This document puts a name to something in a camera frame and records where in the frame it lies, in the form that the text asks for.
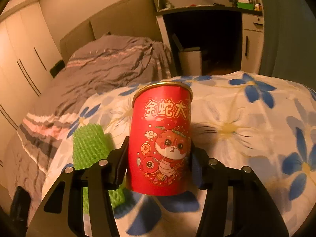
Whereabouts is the red paper cup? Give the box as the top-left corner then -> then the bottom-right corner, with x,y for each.
126,81 -> 193,196

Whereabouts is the green foam net sleeve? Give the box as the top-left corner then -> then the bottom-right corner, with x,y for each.
72,123 -> 129,215

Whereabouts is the floral white blue duvet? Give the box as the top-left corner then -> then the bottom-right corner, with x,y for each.
42,71 -> 316,237

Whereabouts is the grey striped blanket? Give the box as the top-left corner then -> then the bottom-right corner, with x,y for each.
4,35 -> 173,218

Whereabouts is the white bin under desk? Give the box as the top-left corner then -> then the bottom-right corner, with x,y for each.
172,34 -> 202,76

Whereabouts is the white wardrobe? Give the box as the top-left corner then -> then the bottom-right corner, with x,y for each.
1,2 -> 62,155

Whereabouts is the blue grey curtain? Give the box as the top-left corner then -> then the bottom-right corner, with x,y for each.
259,0 -> 315,89

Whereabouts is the dark desk with white cabinet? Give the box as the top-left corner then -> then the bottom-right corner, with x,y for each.
156,5 -> 264,76

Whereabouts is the green box on desk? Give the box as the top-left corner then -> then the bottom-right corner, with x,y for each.
237,0 -> 254,11

